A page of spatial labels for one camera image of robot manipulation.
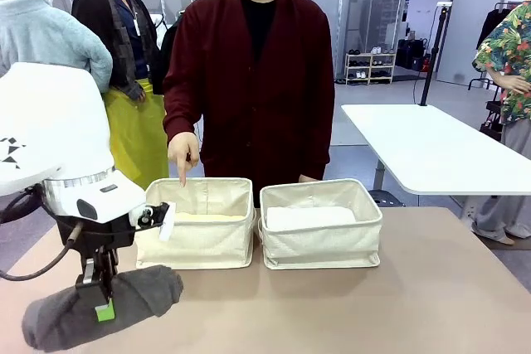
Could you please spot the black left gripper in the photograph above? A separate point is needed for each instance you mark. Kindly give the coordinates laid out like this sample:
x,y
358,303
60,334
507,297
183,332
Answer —
x,y
97,238

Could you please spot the grey towel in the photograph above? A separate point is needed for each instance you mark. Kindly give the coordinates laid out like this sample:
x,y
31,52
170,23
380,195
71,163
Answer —
x,y
137,300

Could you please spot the white towel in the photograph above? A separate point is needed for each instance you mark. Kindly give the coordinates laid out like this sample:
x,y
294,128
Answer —
x,y
309,217

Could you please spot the person's left forearm maroon sleeve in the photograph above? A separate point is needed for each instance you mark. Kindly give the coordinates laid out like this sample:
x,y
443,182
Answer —
x,y
319,142

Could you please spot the person's right forearm maroon sleeve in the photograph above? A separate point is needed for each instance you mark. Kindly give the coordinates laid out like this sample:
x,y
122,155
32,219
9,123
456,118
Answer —
x,y
180,109

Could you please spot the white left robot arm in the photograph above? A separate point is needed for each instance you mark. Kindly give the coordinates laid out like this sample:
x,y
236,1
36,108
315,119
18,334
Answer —
x,y
50,130

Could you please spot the person's right hand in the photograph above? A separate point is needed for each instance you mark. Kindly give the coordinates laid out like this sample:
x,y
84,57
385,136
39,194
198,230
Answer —
x,y
182,151

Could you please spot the person's left hand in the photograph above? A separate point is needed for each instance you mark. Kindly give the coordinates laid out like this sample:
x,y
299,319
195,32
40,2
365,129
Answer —
x,y
310,179

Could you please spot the white paper tag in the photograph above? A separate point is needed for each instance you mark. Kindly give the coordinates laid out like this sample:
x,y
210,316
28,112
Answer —
x,y
167,223

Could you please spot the yellow towel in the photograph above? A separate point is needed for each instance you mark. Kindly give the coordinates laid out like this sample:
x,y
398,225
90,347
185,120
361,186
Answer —
x,y
207,217

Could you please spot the person in yellow skirt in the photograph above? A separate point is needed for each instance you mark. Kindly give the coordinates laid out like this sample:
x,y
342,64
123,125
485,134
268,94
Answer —
x,y
132,122

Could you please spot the person in maroon cardigan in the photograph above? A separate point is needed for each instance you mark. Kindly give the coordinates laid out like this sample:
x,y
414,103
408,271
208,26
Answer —
x,y
257,93

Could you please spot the person in light blue sweater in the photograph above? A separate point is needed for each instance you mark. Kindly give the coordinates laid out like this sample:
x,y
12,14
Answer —
x,y
45,35

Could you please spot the wooden shoe rack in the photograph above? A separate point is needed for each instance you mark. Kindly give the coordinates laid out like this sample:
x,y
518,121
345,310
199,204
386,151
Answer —
x,y
370,68

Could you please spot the white side table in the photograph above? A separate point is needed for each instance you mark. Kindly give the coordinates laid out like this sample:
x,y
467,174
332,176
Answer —
x,y
435,142

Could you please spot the black suitcase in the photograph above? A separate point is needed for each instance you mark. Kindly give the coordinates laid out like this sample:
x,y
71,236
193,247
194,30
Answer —
x,y
410,54

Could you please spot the black tripod pole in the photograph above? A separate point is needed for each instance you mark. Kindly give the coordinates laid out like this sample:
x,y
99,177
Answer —
x,y
433,51

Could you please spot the person in floral shirt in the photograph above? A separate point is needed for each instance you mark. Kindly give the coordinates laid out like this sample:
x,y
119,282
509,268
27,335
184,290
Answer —
x,y
504,122

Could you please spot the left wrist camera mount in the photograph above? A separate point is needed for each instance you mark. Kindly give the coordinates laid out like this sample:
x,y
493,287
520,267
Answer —
x,y
147,217

